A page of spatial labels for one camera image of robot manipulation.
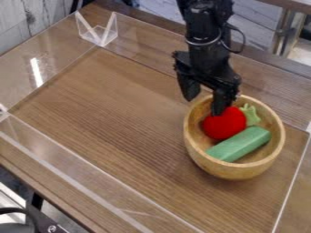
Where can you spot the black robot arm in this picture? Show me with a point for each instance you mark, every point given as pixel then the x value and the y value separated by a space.
pixel 206 18

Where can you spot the red fruit with green leaf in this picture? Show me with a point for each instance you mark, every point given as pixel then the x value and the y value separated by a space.
pixel 232 122

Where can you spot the clear acrylic tray wall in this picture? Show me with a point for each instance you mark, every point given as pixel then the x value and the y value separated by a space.
pixel 105 204

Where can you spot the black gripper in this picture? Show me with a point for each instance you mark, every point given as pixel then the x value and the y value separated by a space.
pixel 204 66

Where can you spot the green rectangular block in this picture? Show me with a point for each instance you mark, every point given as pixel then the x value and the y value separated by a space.
pixel 237 146

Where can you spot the metal frame in background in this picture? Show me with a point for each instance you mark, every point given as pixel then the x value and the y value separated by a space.
pixel 290 27

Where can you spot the wooden bowl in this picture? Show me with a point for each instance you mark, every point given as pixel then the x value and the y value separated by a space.
pixel 252 165

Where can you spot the black table leg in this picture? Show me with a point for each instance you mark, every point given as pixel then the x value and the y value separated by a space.
pixel 38 201

